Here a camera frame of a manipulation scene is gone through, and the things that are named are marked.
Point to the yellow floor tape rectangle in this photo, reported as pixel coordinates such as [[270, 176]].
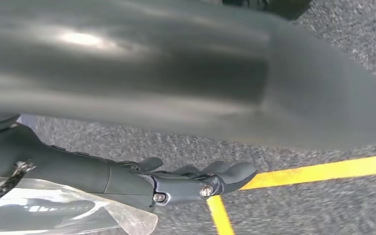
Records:
[[321, 170]]

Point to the clear plastic cover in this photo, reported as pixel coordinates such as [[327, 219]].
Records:
[[61, 211]]

